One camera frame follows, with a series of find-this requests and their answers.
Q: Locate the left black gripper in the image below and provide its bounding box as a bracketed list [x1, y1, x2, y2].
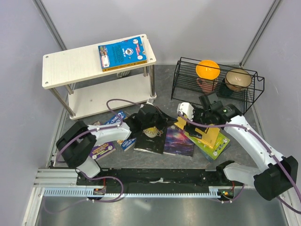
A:
[143, 107, 177, 131]

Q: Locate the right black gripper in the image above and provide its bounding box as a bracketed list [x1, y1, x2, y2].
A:
[183, 104, 212, 139]

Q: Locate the yellow hardcover book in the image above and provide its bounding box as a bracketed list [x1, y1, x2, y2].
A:
[175, 117, 220, 148]

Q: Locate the green cartoon book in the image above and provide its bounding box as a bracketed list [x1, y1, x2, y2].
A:
[184, 132, 231, 162]

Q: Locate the blue paperback book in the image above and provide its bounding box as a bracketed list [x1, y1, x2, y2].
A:
[98, 36, 147, 72]

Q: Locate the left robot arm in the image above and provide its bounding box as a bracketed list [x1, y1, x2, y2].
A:
[56, 104, 177, 185]

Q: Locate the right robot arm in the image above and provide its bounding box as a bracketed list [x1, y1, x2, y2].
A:
[177, 92, 301, 201]

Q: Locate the purple robinson crusoe book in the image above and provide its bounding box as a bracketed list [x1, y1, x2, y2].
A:
[163, 125, 194, 158]

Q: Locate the black moon and sixpence book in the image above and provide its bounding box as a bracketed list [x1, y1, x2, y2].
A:
[134, 127, 167, 155]

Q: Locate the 91-storey treehouse book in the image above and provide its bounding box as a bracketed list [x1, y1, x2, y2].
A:
[105, 111, 136, 152]

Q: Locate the dark green cup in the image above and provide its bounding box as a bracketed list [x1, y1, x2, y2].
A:
[219, 78, 233, 97]

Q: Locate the white coiled object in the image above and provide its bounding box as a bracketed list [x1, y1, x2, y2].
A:
[117, 70, 130, 78]

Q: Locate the orange bowl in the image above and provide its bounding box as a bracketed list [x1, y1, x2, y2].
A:
[196, 60, 220, 80]

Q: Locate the purple paperback book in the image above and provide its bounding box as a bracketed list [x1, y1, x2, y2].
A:
[89, 142, 116, 161]

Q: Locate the beige brown bowl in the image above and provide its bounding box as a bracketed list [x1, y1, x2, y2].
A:
[225, 68, 252, 92]

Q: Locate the white two-tier shelf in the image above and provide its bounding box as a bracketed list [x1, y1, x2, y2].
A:
[42, 34, 157, 120]

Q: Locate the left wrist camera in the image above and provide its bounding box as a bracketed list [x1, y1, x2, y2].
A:
[146, 99, 154, 106]

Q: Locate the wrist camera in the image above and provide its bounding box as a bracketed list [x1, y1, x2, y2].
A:
[177, 102, 194, 121]
[146, 99, 154, 106]

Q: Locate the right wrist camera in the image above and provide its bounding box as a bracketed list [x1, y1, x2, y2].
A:
[177, 102, 194, 121]

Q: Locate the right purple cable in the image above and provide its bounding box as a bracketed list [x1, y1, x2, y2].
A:
[178, 110, 301, 215]

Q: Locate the purple cable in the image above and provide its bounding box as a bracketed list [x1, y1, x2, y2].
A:
[178, 110, 301, 215]
[43, 98, 151, 214]

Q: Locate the slotted cable duct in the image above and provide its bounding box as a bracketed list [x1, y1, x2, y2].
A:
[43, 183, 231, 199]

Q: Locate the black wire dish rack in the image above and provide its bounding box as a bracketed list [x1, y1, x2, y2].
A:
[171, 57, 265, 114]

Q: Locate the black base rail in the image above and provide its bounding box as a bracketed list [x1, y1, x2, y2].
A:
[76, 168, 242, 188]

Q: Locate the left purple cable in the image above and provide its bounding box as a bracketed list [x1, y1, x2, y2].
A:
[43, 98, 151, 214]

